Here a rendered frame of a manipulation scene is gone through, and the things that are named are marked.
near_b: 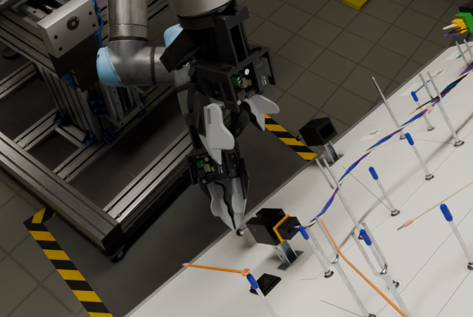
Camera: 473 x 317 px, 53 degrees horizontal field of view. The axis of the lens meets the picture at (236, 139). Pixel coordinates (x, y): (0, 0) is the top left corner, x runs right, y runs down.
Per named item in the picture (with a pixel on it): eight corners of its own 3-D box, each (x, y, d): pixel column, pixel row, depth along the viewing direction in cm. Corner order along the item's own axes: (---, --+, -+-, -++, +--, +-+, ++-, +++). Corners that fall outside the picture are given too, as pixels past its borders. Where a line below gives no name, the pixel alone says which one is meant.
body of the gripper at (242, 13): (238, 119, 57) (209, 25, 50) (193, 103, 63) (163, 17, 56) (279, 87, 61) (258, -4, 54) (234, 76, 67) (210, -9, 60)
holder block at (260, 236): (274, 227, 80) (262, 207, 79) (294, 229, 75) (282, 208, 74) (257, 243, 78) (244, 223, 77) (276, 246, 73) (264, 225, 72)
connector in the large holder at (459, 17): (478, 29, 102) (471, 12, 101) (466, 36, 103) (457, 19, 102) (468, 28, 108) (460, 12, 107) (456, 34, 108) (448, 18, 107)
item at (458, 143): (451, 147, 82) (415, 76, 79) (457, 141, 83) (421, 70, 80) (462, 146, 80) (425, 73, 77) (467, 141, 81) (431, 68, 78)
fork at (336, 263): (369, 328, 54) (310, 227, 51) (359, 324, 56) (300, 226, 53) (380, 316, 55) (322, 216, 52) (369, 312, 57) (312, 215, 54)
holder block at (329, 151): (317, 156, 115) (296, 121, 113) (350, 155, 104) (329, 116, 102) (303, 167, 113) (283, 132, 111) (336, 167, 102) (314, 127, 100)
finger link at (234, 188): (229, 236, 81) (215, 183, 80) (237, 227, 86) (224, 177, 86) (246, 232, 80) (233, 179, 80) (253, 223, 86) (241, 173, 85)
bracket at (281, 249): (295, 251, 79) (280, 227, 78) (304, 252, 77) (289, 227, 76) (276, 269, 77) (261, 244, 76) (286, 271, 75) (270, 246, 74)
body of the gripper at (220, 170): (191, 189, 80) (174, 119, 79) (206, 181, 88) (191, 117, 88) (235, 180, 78) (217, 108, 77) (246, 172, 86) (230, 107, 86)
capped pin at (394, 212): (399, 215, 72) (373, 168, 70) (390, 218, 73) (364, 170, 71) (401, 210, 73) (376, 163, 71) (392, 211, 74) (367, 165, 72)
